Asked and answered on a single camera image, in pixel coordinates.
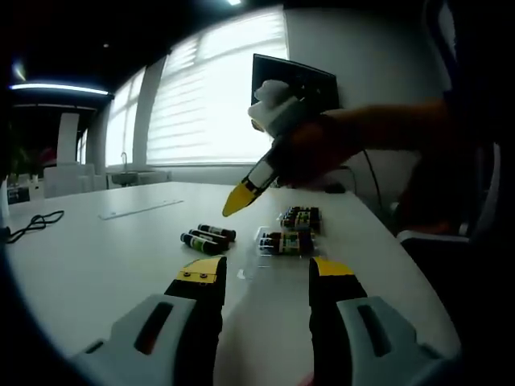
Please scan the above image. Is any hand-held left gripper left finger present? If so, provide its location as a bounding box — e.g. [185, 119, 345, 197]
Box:
[74, 255, 229, 386]

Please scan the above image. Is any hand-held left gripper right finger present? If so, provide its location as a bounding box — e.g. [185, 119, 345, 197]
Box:
[308, 256, 451, 386]

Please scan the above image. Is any clear plastic box tray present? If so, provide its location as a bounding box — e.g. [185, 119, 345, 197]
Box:
[237, 224, 325, 281]
[278, 204, 323, 234]

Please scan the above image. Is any small brown medicine bottle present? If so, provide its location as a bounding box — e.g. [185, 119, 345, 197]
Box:
[187, 228, 233, 249]
[179, 232, 226, 255]
[196, 223, 237, 242]

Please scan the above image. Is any row of brown medicine bottles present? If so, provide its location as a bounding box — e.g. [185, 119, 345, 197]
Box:
[259, 205, 323, 257]

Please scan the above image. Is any person's right hand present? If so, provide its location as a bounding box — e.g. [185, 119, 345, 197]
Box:
[277, 114, 365, 191]

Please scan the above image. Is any window with white blinds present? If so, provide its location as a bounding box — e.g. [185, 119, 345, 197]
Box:
[106, 6, 289, 166]

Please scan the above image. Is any clear plastic ruler strip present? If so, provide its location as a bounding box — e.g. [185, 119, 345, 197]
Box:
[98, 199, 185, 220]

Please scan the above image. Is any sink with faucet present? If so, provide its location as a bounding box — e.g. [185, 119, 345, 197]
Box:
[111, 151, 172, 188]

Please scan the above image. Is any white low cabinet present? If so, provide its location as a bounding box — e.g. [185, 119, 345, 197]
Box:
[43, 162, 108, 198]

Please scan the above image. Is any potted plant in white vase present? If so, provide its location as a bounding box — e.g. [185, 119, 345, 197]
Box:
[0, 144, 41, 218]

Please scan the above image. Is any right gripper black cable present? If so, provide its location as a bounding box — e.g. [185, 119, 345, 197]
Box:
[361, 148, 383, 204]

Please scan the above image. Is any black table cable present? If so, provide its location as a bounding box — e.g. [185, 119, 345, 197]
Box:
[6, 210, 65, 244]

